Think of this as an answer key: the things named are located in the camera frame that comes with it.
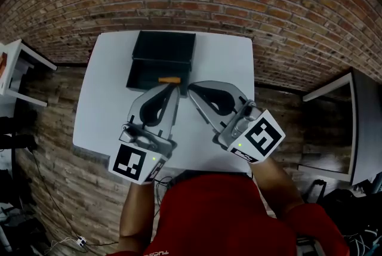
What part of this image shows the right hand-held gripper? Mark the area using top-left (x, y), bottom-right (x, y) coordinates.
top-left (187, 80), bottom-right (287, 164)

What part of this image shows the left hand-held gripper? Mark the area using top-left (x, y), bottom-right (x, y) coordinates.
top-left (107, 83), bottom-right (180, 185)

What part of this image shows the black container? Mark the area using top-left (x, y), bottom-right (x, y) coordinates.
top-left (125, 30), bottom-right (197, 97)

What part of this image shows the person's left forearm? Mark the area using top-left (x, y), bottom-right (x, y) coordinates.
top-left (118, 180), bottom-right (164, 256)

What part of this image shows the person's right forearm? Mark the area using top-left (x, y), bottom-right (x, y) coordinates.
top-left (249, 156), bottom-right (306, 220)

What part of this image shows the person's red shirt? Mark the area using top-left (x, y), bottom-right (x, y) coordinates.
top-left (107, 172), bottom-right (350, 256)

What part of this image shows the black equipment stand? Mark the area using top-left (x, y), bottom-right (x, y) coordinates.
top-left (0, 110), bottom-right (39, 157)

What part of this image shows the white desk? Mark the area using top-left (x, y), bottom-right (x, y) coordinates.
top-left (298, 67), bottom-right (382, 187)

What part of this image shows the white shelf unit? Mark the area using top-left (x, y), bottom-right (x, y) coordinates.
top-left (0, 39), bottom-right (58, 108)

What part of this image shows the black bag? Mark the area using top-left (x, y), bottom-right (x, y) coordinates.
top-left (304, 179), bottom-right (382, 252)

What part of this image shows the black cable loop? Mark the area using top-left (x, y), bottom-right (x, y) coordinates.
top-left (153, 176), bottom-right (174, 215)

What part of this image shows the thin black floor cable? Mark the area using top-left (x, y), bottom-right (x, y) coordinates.
top-left (29, 150), bottom-right (83, 239)

